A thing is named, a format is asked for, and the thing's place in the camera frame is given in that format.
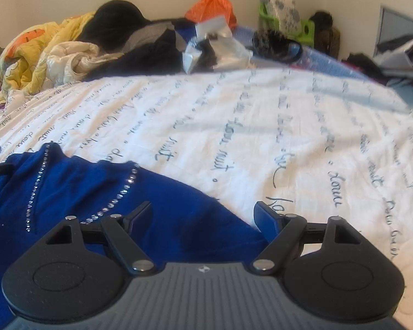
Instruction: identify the yellow orange comforter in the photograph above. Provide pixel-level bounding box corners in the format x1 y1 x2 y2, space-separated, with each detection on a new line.
0 12 94 106

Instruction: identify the grey folded garment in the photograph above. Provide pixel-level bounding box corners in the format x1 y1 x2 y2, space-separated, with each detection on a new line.
121 22 174 54

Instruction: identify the white script-print bedspread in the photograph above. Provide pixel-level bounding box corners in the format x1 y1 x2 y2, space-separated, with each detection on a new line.
0 68 413 329

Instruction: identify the dark navy garment pile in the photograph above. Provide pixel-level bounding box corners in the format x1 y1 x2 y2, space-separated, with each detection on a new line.
83 29 183 81

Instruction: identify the floral grey pillow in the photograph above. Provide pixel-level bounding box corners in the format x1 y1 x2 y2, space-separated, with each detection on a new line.
262 0 302 37

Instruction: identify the blue knit sweater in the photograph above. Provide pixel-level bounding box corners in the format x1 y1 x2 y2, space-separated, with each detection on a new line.
0 142 267 329

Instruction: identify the silver crumpled plastic bag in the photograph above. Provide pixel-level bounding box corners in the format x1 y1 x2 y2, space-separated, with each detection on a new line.
182 16 254 75

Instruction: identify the black cap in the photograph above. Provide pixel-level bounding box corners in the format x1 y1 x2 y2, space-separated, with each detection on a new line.
77 0 151 53

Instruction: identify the white crumpled garment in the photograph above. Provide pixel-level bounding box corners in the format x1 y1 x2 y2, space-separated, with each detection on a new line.
42 41 123 89

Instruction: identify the orange plastic bag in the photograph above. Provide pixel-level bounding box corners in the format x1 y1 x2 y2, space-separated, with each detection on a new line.
184 0 237 30

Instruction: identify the clothes pile on right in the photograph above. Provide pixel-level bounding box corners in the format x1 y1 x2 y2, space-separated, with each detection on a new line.
343 34 413 84

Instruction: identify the black blue-rimmed bowl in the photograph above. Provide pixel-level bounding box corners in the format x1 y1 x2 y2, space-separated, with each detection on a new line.
251 29 304 64

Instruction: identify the grey framed wall panel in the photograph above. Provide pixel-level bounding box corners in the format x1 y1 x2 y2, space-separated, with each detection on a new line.
373 5 413 56

